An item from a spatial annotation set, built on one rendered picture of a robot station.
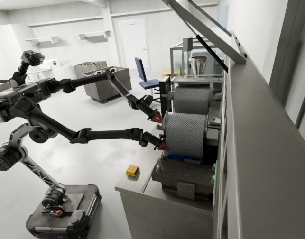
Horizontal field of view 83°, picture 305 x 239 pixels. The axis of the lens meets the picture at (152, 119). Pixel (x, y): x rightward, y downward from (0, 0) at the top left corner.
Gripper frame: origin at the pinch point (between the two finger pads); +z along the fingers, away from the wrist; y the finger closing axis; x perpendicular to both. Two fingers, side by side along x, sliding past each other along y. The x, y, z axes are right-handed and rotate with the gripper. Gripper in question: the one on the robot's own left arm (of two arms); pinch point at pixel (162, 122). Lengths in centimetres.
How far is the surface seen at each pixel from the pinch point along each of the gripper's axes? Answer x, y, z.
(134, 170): -36.0, 16.7, 5.5
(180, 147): -2.7, 7.2, 19.3
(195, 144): 6.6, 7.5, 24.4
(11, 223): -205, 42, -62
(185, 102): 15.2, -15.3, 4.7
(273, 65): 67, -239, 89
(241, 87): 55, 53, 8
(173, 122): 9.7, 7.4, 5.3
